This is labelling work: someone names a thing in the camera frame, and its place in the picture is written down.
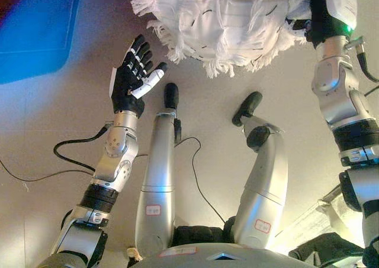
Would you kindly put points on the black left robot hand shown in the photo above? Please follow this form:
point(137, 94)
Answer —
point(127, 87)

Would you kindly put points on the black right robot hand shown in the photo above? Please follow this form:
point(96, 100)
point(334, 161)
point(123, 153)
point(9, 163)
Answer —
point(337, 4)

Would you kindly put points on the white fringed pillow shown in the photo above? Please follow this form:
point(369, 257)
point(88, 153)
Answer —
point(222, 22)

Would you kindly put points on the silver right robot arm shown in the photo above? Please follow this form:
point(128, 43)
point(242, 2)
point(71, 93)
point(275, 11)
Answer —
point(337, 81)

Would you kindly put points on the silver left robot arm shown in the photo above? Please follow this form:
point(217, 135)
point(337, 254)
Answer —
point(118, 161)

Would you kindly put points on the silver left robot leg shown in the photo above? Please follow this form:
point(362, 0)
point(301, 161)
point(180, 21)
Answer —
point(158, 161)

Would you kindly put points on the grey robot torso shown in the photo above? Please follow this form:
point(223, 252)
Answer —
point(222, 256)

